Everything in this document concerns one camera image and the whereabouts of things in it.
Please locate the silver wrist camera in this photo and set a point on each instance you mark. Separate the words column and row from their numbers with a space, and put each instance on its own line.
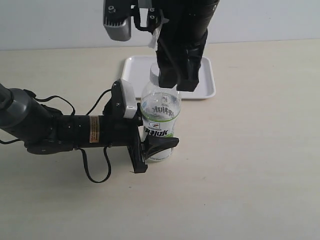
column 117, row 19
column 124, row 104

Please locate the clear plastic drink bottle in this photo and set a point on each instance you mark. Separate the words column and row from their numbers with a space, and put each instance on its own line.
column 160, row 108

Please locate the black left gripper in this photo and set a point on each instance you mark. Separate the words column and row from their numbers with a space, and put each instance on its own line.
column 113, row 129

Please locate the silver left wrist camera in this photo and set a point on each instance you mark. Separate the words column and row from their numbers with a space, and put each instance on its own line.
column 124, row 104

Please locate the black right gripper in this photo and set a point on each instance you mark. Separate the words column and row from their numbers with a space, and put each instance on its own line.
column 180, row 47

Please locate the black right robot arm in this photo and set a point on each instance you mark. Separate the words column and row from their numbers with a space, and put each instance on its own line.
column 178, row 12

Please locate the white rectangular tray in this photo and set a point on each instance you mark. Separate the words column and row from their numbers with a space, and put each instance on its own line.
column 136, row 70

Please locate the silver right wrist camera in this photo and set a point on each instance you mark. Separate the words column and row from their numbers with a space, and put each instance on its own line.
column 117, row 19

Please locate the white bottle cap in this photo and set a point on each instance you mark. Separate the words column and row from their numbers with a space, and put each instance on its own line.
column 154, row 74

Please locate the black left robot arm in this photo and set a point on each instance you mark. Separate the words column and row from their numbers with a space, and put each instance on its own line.
column 46, row 130

